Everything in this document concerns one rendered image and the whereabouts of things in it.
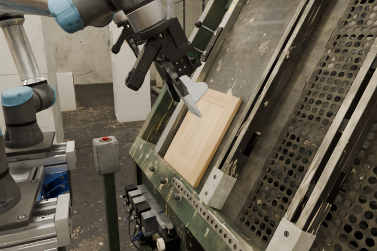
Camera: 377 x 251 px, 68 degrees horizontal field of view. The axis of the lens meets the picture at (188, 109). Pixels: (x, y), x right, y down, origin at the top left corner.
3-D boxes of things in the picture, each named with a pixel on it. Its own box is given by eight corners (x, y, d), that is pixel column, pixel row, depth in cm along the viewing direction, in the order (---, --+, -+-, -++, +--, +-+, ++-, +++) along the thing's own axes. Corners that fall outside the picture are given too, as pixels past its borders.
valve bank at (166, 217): (118, 216, 146) (114, 175, 140) (143, 209, 153) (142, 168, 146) (151, 291, 104) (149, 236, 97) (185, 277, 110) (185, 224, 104)
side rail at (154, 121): (152, 141, 174) (137, 135, 168) (234, -15, 175) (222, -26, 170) (155, 144, 168) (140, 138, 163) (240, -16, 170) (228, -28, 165)
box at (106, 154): (95, 168, 160) (92, 138, 156) (115, 163, 166) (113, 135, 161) (99, 177, 150) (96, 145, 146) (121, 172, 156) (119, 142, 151)
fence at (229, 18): (159, 152, 149) (153, 150, 147) (242, -4, 151) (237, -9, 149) (163, 156, 145) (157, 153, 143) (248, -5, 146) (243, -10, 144)
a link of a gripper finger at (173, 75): (189, 91, 55) (165, 56, 57) (183, 94, 55) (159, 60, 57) (189, 98, 60) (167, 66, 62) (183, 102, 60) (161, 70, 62)
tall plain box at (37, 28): (19, 145, 390) (-3, 12, 345) (66, 140, 409) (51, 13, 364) (1, 174, 308) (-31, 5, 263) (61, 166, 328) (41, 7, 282)
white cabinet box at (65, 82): (47, 107, 596) (42, 73, 577) (76, 105, 615) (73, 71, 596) (44, 112, 555) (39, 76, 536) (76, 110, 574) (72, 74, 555)
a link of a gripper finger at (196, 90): (221, 101, 56) (195, 65, 58) (196, 116, 55) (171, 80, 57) (219, 105, 59) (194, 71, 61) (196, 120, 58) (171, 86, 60)
